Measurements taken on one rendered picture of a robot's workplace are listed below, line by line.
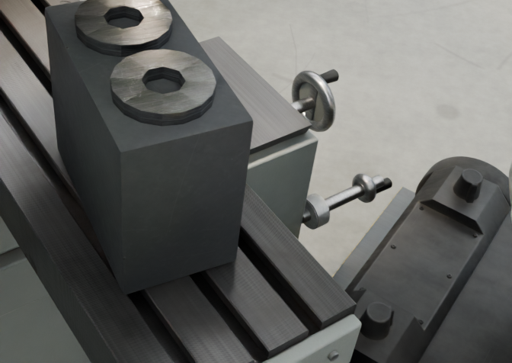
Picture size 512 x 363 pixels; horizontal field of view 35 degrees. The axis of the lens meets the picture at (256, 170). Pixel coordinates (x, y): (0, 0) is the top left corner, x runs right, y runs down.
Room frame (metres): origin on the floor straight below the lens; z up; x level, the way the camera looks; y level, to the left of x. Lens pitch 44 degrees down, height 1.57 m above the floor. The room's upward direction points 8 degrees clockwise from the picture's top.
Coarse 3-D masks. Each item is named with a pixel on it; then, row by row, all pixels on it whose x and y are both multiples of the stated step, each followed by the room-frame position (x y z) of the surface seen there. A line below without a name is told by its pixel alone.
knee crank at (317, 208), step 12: (360, 180) 1.09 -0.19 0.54; (372, 180) 1.09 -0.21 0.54; (384, 180) 1.13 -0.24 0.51; (348, 192) 1.07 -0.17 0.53; (360, 192) 1.08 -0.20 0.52; (372, 192) 1.08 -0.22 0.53; (312, 204) 1.01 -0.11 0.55; (324, 204) 1.01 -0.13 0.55; (336, 204) 1.04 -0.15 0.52; (312, 216) 1.00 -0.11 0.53; (324, 216) 1.00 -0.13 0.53; (312, 228) 0.99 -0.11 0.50
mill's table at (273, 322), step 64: (0, 0) 0.93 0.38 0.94; (64, 0) 0.95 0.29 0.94; (0, 64) 0.79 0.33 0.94; (0, 128) 0.68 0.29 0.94; (0, 192) 0.60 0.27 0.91; (64, 192) 0.61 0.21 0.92; (64, 256) 0.51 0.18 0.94; (256, 256) 0.56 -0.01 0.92; (128, 320) 0.44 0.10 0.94; (192, 320) 0.45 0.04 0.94; (256, 320) 0.46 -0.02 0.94; (320, 320) 0.47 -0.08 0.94
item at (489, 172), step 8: (440, 160) 1.16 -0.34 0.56; (448, 160) 1.14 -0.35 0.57; (456, 160) 1.13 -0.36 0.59; (464, 160) 1.13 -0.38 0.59; (472, 160) 1.13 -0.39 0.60; (480, 160) 1.13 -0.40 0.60; (432, 168) 1.15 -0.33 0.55; (440, 168) 1.12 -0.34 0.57; (464, 168) 1.11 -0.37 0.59; (472, 168) 1.11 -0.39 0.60; (480, 168) 1.11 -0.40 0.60; (488, 168) 1.11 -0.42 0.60; (496, 168) 1.12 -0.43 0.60; (424, 176) 1.13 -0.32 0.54; (488, 176) 1.09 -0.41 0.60; (496, 176) 1.09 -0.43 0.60; (504, 176) 1.10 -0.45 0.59; (496, 184) 1.08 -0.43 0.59; (504, 184) 1.08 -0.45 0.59; (416, 192) 1.13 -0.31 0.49; (504, 192) 1.07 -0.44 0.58
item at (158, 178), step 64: (128, 0) 0.66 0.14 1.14; (64, 64) 0.60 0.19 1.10; (128, 64) 0.56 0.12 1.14; (192, 64) 0.58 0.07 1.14; (64, 128) 0.62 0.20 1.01; (128, 128) 0.50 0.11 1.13; (192, 128) 0.51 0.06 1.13; (128, 192) 0.47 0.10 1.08; (192, 192) 0.50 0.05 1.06; (128, 256) 0.47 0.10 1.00; (192, 256) 0.50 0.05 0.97
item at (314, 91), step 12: (300, 72) 1.21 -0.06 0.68; (312, 72) 1.19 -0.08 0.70; (324, 72) 1.20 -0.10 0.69; (336, 72) 1.20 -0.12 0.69; (300, 84) 1.20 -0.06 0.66; (312, 84) 1.17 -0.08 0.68; (324, 84) 1.17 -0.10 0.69; (300, 96) 1.20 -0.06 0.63; (312, 96) 1.18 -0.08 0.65; (324, 96) 1.15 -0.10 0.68; (300, 108) 1.15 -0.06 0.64; (312, 108) 1.17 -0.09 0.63; (324, 108) 1.14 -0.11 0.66; (312, 120) 1.17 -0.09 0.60; (324, 120) 1.14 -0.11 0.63
